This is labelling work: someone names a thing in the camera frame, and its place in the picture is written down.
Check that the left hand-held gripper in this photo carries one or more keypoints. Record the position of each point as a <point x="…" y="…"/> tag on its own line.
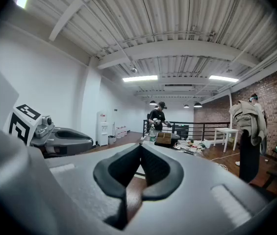
<point x="20" y="128"/>

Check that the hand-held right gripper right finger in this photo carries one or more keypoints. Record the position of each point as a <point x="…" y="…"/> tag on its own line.
<point x="202" y="204"/>

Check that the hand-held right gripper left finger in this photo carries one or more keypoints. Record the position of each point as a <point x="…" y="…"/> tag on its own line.
<point x="79" y="180"/>

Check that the white water dispenser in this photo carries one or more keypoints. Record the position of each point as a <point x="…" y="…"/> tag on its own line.
<point x="102" y="128"/>

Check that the small waste bin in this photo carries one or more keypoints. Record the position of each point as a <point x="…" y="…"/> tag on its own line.
<point x="111" y="139"/>

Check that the white red-label container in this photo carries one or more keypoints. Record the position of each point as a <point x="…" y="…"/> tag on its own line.
<point x="118" y="132"/>
<point x="122" y="132"/>

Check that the pile of small packets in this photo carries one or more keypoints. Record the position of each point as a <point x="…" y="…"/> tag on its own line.
<point x="192" y="146"/>

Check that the black high-back chair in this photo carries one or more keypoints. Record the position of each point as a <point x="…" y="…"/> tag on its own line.
<point x="249" y="155"/>

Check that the green-label water bottle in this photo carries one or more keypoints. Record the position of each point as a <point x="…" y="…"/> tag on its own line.
<point x="152" y="131"/>

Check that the wooden organizer box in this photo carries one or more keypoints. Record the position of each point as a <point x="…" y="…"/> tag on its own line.
<point x="163" y="138"/>

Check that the small white table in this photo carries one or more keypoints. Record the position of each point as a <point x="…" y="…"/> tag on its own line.
<point x="226" y="131"/>

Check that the black metal railing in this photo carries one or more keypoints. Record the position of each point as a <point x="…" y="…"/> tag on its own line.
<point x="202" y="125"/>

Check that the black pendant lamp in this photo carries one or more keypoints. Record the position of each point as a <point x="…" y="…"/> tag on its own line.
<point x="186" y="106"/>
<point x="197" y="104"/>
<point x="153" y="102"/>

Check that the ceiling dome sensor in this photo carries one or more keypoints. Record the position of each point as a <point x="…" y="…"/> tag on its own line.
<point x="134" y="70"/>

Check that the beige coat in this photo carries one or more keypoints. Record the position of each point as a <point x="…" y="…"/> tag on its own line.
<point x="247" y="119"/>

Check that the ceiling air vent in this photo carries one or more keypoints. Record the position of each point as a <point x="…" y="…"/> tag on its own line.
<point x="178" y="86"/>

